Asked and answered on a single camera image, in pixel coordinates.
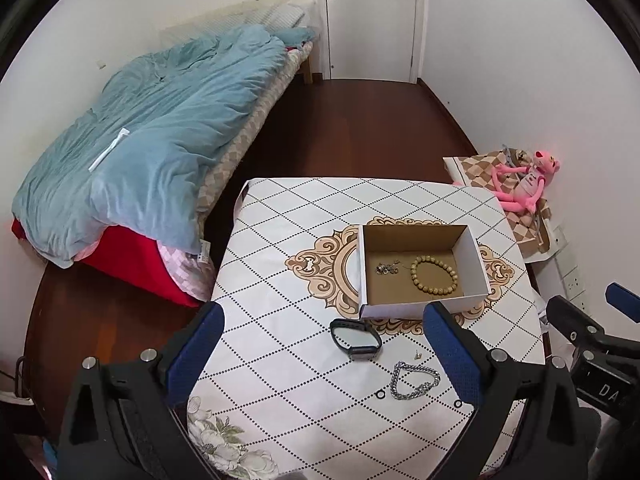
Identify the light blue duvet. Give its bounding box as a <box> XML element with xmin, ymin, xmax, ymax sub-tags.
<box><xmin>12</xmin><ymin>25</ymin><xmax>314</xmax><ymax>268</ymax></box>

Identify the white cardboard box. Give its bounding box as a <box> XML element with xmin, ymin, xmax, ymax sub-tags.
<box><xmin>358</xmin><ymin>223</ymin><xmax>490</xmax><ymax>321</ymax></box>

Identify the red bed sheet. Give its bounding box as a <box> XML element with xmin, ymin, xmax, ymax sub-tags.
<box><xmin>10</xmin><ymin>219</ymin><xmax>202</xmax><ymax>310</ymax></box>

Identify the black smart watch band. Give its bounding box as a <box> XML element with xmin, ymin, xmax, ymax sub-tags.
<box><xmin>329</xmin><ymin>318</ymin><xmax>383</xmax><ymax>361</ymax></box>

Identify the white door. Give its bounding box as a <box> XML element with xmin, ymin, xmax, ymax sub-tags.
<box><xmin>326</xmin><ymin>0</ymin><xmax>416</xmax><ymax>82</ymax></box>

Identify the silver chain bracelet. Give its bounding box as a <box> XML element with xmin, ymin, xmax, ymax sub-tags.
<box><xmin>389</xmin><ymin>360</ymin><xmax>443</xmax><ymax>402</ymax></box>

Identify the white power strip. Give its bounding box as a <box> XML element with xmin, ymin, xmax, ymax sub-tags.
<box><xmin>554</xmin><ymin>247</ymin><xmax>589</xmax><ymax>312</ymax></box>

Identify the striped pillow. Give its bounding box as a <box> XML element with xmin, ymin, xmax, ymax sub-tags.
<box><xmin>255</xmin><ymin>0</ymin><xmax>314</xmax><ymax>32</ymax></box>

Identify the checkered cardboard box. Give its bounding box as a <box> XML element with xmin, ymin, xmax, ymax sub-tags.
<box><xmin>444</xmin><ymin>146</ymin><xmax>561</xmax><ymax>263</ymax></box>

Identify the pink panther plush toy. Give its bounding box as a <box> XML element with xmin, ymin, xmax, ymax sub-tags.
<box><xmin>491</xmin><ymin>151</ymin><xmax>561</xmax><ymax>214</ymax></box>

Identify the wooden bead bracelet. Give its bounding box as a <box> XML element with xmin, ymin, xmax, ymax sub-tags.
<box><xmin>409</xmin><ymin>253</ymin><xmax>460</xmax><ymax>297</ymax></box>

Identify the bed with beige mattress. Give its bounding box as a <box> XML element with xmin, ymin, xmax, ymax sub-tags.
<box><xmin>160</xmin><ymin>0</ymin><xmax>320</xmax><ymax>226</ymax></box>

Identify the small silver jewelry pile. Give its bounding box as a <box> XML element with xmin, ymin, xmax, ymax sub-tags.
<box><xmin>375</xmin><ymin>260</ymin><xmax>400</xmax><ymax>275</ymax></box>

